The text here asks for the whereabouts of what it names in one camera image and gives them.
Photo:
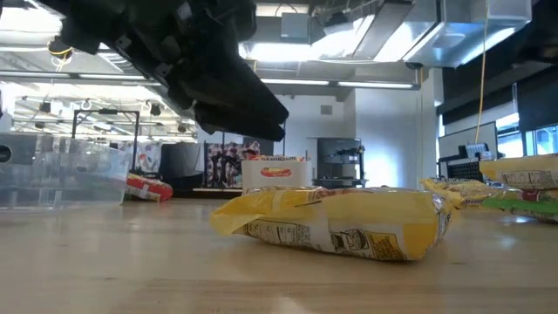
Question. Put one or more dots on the beef flavor noodle pack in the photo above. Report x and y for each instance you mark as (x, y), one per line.
(150, 188)

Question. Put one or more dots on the black pegboard rack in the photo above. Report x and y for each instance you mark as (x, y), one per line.
(462, 171)

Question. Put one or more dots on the dark patterned fabric panel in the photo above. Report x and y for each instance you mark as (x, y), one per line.
(226, 165)

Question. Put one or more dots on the black metal table frame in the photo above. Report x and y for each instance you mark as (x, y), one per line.
(205, 194)

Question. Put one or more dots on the white plastic bin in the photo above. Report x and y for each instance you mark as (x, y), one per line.
(253, 179)

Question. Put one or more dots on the ceiling light strip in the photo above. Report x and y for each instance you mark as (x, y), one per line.
(370, 84)

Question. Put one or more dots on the grey ceiling box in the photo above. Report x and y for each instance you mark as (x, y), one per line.
(295, 26)

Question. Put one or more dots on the silver rectangular ceiling duct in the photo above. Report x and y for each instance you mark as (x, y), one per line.
(392, 39)

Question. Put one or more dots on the black ceiling spotlight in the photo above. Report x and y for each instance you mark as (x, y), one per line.
(155, 110)

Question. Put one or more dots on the black metal stand frame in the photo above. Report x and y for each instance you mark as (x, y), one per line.
(104, 111)

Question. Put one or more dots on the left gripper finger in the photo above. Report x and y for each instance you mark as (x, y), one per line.
(235, 100)
(253, 133)

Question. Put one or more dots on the white patterned fabric panel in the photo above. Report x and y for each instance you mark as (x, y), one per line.
(148, 157)

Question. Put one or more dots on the clear plastic bin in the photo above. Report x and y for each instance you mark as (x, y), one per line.
(65, 174)

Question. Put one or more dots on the glass window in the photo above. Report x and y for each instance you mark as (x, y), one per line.
(545, 139)

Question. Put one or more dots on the grey wall speaker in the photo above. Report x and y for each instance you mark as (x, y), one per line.
(326, 109)

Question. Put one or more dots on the lime chili shrimp noodle pack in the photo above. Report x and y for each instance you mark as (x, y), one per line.
(523, 207)

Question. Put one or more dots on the dark grey cover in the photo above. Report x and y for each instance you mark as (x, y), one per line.
(181, 161)

